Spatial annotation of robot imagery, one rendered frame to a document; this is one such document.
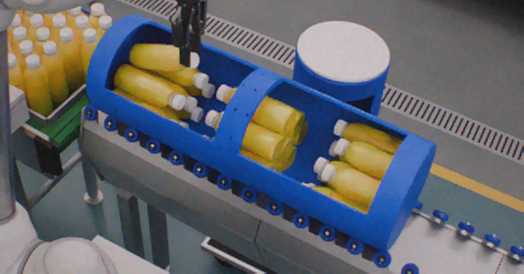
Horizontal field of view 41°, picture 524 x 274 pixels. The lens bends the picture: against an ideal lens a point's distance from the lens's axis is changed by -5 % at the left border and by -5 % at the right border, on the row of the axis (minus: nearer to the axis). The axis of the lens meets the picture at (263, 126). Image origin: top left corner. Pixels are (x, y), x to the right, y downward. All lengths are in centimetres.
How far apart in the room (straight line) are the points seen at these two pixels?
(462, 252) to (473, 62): 219
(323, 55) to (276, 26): 179
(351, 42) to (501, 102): 169
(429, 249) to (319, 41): 72
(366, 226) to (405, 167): 16
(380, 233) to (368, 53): 71
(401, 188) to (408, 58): 230
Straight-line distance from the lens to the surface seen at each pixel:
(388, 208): 162
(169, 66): 186
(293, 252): 190
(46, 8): 107
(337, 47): 220
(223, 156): 176
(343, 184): 170
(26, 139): 218
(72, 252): 134
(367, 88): 213
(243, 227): 193
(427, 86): 374
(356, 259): 182
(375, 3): 422
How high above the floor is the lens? 241
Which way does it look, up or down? 46 degrees down
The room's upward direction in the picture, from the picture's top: 5 degrees clockwise
